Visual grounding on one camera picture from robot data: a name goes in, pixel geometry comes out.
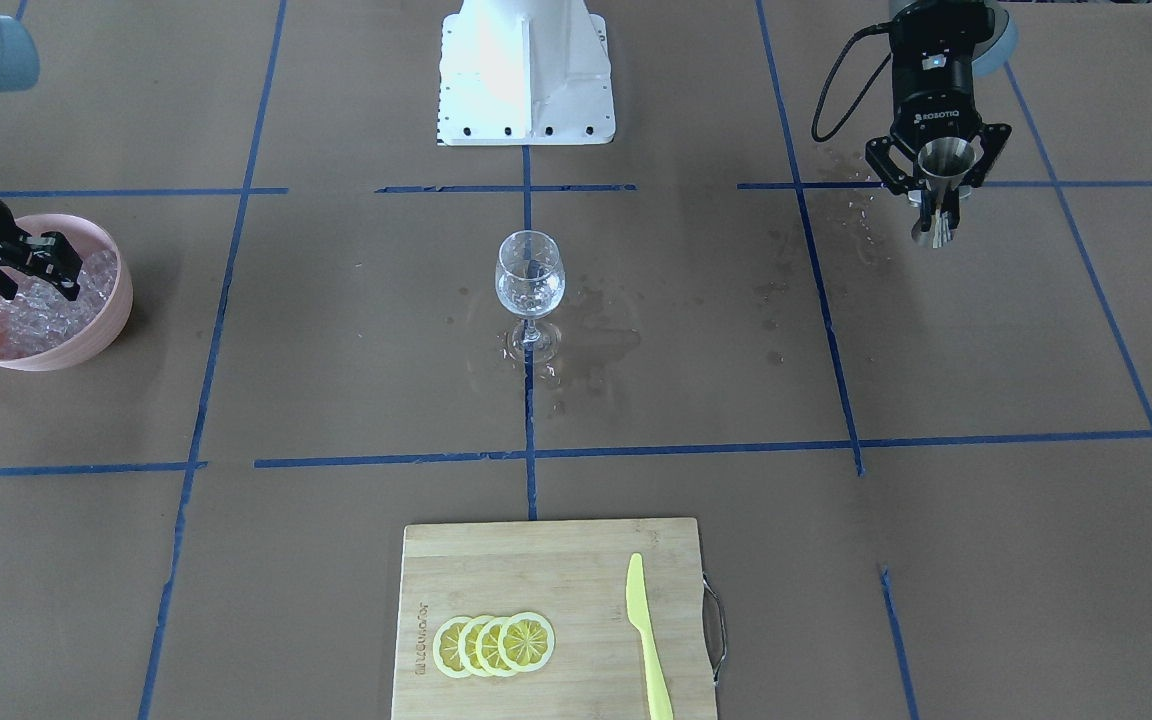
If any pile of clear ice cubes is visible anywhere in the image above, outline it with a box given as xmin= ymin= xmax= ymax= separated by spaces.
xmin=0 ymin=249 xmax=119 ymax=359

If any clear wine glass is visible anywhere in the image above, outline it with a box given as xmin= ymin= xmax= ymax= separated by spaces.
xmin=495 ymin=232 xmax=566 ymax=364

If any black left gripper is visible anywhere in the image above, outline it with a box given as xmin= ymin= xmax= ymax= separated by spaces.
xmin=864 ymin=50 xmax=1011 ymax=205

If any front lemon slice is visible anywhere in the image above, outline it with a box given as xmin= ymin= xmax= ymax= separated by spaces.
xmin=434 ymin=616 xmax=472 ymax=679

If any lemon slice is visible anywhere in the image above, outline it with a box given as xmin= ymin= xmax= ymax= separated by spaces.
xmin=457 ymin=615 xmax=493 ymax=676
xmin=475 ymin=616 xmax=516 ymax=679
xmin=434 ymin=616 xmax=472 ymax=679
xmin=498 ymin=611 xmax=556 ymax=673

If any steel double jigger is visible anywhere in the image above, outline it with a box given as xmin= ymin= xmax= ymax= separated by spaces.
xmin=911 ymin=137 xmax=977 ymax=249

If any pink plastic bowl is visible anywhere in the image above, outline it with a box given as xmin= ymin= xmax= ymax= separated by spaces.
xmin=0 ymin=214 xmax=132 ymax=372

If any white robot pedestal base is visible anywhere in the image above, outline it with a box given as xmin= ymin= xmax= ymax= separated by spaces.
xmin=435 ymin=1 xmax=617 ymax=147

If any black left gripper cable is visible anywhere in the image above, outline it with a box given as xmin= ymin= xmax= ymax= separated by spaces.
xmin=812 ymin=24 xmax=893 ymax=143

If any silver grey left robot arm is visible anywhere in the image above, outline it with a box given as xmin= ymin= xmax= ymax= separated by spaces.
xmin=867 ymin=1 xmax=1018 ymax=215

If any yellow plastic knife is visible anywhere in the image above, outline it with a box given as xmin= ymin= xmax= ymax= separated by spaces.
xmin=623 ymin=552 xmax=675 ymax=719

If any back lemon slice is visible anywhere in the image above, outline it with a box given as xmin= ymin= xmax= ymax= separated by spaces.
xmin=498 ymin=611 xmax=556 ymax=673

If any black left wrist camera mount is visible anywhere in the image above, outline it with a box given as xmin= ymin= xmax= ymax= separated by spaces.
xmin=890 ymin=1 xmax=1005 ymax=69

